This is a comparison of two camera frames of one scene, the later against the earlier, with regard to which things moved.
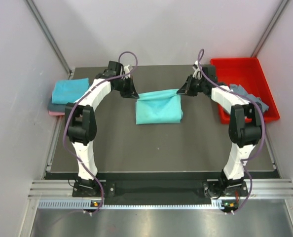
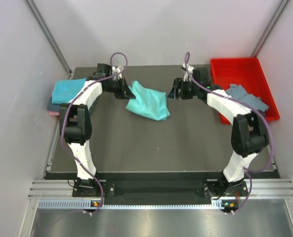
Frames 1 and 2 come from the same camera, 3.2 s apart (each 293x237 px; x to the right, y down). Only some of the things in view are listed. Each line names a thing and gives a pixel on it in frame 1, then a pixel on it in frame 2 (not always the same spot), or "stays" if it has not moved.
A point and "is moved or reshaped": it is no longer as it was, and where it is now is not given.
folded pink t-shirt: (56, 113) stays
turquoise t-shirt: (159, 106) is moved or reshaped
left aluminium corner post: (48, 36) stays
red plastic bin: (248, 72) stays
